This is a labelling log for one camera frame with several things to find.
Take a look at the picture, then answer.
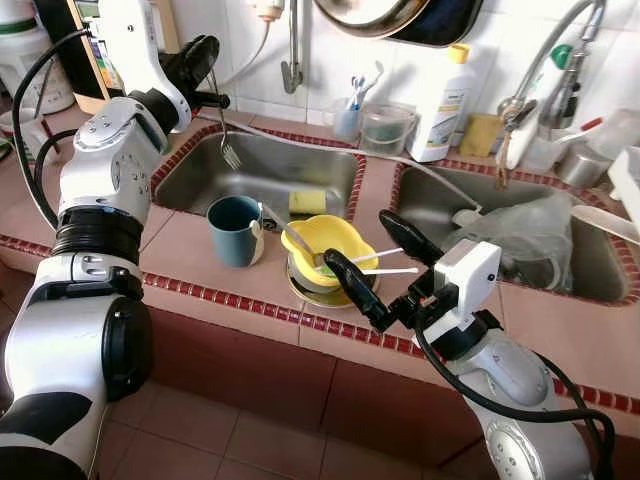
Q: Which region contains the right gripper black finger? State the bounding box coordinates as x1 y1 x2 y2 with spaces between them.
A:
323 249 393 333
379 210 443 269

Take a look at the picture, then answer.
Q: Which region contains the yellow plastic bowl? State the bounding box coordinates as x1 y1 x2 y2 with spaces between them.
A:
280 214 381 291

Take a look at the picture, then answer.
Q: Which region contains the blue mug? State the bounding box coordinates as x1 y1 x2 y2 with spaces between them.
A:
207 195 266 269

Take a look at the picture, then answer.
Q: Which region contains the stainless steel sink basin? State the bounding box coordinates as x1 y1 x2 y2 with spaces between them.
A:
152 128 366 223
392 163 639 301

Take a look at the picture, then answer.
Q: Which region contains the stainless steel bowl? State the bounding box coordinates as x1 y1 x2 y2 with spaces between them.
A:
285 255 381 309

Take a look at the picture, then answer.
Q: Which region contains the white tap filter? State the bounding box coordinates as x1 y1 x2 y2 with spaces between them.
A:
245 0 286 23

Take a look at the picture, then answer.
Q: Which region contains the yellow dish sponge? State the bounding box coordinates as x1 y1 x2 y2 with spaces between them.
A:
288 188 329 216

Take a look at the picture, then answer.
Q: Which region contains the beige water purifier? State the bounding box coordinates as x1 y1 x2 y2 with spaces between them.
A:
35 0 183 116

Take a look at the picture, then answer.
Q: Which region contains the clear plastic bucket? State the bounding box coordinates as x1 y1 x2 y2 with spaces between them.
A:
358 103 418 156

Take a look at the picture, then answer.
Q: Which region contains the clear plastic bag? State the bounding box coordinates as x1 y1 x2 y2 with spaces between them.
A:
450 193 576 293

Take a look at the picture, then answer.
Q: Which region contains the mustard yellow sponge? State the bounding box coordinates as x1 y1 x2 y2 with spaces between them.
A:
460 113 504 158

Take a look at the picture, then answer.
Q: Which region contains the clear toothbrush cup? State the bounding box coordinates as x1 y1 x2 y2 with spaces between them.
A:
333 98 363 141

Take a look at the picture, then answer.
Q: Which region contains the white bottle yellow cap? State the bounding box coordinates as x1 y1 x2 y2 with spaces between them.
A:
410 43 479 164

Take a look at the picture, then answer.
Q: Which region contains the large white plastic jar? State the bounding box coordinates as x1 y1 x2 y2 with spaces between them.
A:
0 0 76 116

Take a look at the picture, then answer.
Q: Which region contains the clear plastic container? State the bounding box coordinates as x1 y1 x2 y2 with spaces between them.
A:
585 108 640 161

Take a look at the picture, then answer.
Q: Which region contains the chrome gooseneck faucet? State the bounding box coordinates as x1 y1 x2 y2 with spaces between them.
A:
497 0 608 191

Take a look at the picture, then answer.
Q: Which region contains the white dish rack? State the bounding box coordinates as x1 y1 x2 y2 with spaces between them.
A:
608 148 640 216

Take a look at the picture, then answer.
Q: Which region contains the white utensil red tip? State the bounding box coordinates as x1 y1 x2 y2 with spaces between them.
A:
560 117 604 146

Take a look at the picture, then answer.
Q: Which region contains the stainless steel cup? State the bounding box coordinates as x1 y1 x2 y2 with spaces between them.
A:
558 145 611 189

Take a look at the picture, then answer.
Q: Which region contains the hanging steel pan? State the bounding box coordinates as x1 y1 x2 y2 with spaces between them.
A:
313 0 486 49

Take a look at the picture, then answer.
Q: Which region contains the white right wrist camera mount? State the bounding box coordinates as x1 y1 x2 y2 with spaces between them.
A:
418 240 503 346

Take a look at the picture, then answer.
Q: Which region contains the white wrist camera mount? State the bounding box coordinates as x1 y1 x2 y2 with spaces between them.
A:
97 0 191 126
418 240 503 346

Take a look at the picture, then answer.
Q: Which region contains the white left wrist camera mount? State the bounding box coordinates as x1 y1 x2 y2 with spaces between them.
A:
97 0 191 126

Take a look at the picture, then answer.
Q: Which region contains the thin white hose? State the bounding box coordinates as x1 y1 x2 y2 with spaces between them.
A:
215 20 273 89

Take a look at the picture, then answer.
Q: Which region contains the metal wall tap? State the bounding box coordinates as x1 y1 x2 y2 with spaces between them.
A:
280 0 306 96

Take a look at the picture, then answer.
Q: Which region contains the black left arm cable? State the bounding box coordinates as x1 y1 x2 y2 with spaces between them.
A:
10 28 96 231

